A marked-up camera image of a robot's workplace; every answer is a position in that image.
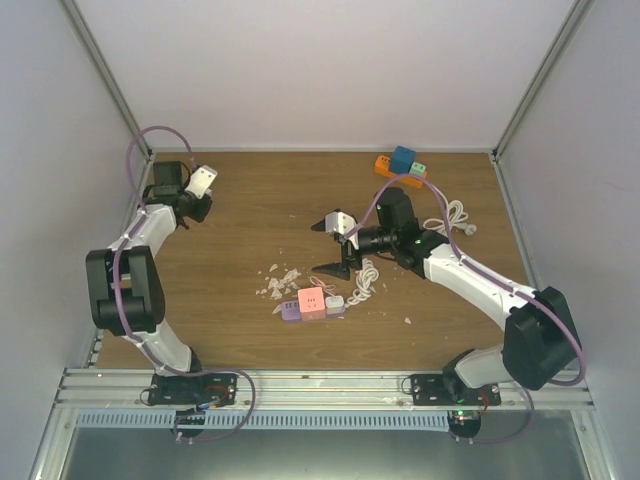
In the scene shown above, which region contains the white cord of purple strip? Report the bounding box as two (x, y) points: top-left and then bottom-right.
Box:
(345, 259), (381, 308)

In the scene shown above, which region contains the pink cube adapter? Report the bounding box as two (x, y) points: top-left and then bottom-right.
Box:
(297, 287), (326, 322)

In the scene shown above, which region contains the purple power strip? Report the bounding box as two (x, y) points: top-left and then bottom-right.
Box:
(280, 299), (347, 322)

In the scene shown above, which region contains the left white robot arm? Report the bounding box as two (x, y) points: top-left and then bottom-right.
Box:
(85, 161), (218, 404)

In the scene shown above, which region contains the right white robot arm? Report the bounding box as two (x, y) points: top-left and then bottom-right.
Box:
(312, 187), (584, 405)

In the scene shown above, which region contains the orange power strip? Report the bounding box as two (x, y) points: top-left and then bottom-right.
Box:
(374, 155), (427, 189)

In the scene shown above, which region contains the blue cube adapter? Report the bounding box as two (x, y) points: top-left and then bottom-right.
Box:
(389, 146), (416, 174)

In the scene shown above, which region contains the green cube adapter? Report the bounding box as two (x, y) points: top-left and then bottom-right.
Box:
(409, 161), (427, 178)

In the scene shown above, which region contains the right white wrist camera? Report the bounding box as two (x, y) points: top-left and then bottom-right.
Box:
(322, 211), (359, 249)

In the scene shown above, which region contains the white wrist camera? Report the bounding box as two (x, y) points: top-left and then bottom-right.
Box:
(322, 211), (359, 249)
(185, 165), (218, 200)

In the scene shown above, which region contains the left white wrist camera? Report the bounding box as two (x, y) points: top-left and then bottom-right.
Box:
(185, 165), (218, 200)

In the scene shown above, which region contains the white cord of orange strip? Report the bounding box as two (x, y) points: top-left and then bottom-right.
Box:
(423, 179), (478, 237)

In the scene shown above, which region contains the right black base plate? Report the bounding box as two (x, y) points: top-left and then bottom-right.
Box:
(407, 373), (502, 407)

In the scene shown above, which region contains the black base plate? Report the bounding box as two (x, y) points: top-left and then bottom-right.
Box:
(140, 373), (238, 409)
(407, 373), (502, 407)

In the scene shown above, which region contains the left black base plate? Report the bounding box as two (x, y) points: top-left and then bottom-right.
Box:
(140, 373), (238, 409)

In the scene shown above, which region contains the aluminium front rail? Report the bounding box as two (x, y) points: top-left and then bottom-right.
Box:
(54, 369), (595, 413)

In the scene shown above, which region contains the grey slotted cable duct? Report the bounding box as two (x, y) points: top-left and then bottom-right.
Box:
(76, 409), (449, 432)

